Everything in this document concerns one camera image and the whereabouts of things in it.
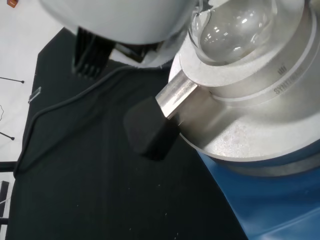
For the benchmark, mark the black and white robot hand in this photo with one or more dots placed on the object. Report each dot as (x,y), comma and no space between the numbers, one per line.
(120,17)

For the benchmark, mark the heater with blue base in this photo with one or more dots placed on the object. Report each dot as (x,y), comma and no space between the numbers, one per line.
(250,130)

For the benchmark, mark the small orange object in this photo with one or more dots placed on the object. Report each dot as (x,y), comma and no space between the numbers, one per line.
(12,3)

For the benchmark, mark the small clear plastic piece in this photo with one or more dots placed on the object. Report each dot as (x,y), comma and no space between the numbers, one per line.
(34,95)

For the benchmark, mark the thin black stand leg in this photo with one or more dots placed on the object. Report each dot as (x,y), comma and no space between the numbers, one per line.
(12,80)
(7,136)

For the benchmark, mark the black bench cloth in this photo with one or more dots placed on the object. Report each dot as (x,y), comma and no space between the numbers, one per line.
(100,187)

